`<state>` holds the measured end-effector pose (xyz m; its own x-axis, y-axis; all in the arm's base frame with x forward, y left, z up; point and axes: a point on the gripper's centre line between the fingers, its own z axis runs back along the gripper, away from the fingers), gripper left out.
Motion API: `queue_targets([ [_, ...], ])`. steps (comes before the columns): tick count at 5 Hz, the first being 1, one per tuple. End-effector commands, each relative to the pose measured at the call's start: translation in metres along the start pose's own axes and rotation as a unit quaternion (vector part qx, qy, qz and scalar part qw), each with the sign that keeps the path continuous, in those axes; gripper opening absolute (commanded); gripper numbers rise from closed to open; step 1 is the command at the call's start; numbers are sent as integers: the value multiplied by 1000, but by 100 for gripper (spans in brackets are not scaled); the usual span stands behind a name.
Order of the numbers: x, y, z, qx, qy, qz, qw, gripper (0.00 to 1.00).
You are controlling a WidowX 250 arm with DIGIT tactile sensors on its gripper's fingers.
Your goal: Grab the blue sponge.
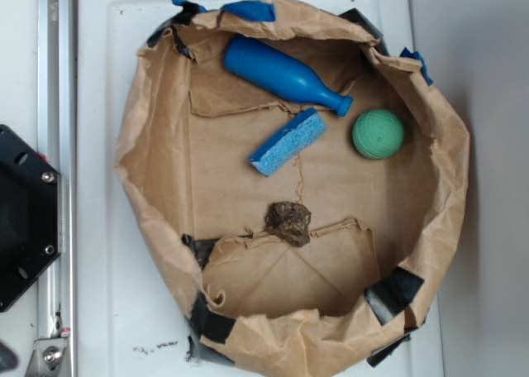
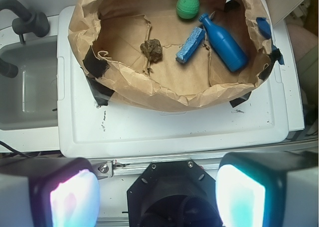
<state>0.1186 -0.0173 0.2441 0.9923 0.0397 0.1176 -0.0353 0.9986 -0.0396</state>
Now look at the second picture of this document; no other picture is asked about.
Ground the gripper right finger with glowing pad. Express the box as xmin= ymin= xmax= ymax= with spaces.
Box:
xmin=215 ymin=151 xmax=319 ymax=227

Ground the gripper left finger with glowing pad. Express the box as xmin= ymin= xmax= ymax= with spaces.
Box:
xmin=0 ymin=157 xmax=100 ymax=227

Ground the blue sponge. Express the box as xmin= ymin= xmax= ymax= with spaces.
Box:
xmin=175 ymin=27 xmax=205 ymax=64

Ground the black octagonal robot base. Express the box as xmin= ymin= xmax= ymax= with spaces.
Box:
xmin=127 ymin=161 xmax=223 ymax=227

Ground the grey sink basin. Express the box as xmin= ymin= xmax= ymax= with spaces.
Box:
xmin=0 ymin=36 xmax=58 ymax=130

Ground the black faucet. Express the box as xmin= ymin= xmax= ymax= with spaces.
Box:
xmin=0 ymin=0 xmax=50 ymax=79

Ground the brown paper bag liner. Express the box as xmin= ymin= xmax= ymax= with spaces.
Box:
xmin=68 ymin=0 xmax=280 ymax=112

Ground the brown rock lump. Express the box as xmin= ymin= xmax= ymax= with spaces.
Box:
xmin=140 ymin=39 xmax=162 ymax=62

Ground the green dimpled ball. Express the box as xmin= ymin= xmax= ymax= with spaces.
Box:
xmin=176 ymin=0 xmax=200 ymax=19

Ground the aluminium rail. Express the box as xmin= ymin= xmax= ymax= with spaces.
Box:
xmin=91 ymin=147 xmax=319 ymax=181

